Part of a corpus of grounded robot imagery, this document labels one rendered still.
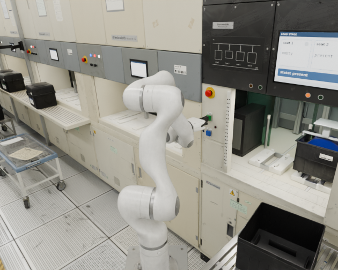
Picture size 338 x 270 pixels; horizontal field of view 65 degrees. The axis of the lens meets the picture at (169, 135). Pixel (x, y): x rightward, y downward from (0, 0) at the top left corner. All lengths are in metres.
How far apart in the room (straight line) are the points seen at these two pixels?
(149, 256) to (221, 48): 1.04
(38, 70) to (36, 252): 2.35
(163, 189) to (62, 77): 3.38
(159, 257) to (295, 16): 1.10
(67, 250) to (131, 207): 1.62
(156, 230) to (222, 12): 1.05
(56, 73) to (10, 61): 1.51
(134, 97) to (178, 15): 0.80
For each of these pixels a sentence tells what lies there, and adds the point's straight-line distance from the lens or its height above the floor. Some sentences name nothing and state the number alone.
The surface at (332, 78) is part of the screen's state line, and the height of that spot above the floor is 1.51.
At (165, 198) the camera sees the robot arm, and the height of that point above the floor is 1.18.
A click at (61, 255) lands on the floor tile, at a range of 2.56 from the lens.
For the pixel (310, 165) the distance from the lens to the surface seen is 1.63.
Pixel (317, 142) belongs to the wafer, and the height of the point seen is 1.09.
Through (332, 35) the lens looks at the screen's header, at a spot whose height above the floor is 1.67.
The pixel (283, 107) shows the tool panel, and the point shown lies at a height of 1.04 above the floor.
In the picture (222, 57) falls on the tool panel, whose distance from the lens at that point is 1.46.
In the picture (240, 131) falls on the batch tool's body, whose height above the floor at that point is 1.05.
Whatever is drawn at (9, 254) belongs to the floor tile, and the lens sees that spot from 2.77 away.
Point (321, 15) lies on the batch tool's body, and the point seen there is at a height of 1.74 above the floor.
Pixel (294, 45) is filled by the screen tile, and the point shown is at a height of 1.63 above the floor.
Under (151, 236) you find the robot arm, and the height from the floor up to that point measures 1.01.
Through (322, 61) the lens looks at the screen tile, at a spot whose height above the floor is 1.57.
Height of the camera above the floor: 1.77
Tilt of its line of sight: 24 degrees down
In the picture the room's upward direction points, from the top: 3 degrees counter-clockwise
